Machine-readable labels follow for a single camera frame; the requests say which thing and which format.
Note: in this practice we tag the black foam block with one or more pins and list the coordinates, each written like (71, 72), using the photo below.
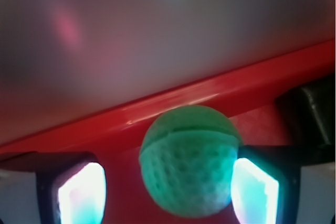
(308, 112)

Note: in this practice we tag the green dimpled ball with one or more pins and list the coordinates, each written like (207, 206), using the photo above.
(187, 158)

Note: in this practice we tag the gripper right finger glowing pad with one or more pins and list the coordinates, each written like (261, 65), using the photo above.
(284, 184)

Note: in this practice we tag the red plastic tray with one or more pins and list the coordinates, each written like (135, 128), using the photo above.
(245, 95)

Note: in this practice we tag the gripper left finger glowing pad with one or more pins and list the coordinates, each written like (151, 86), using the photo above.
(65, 187)

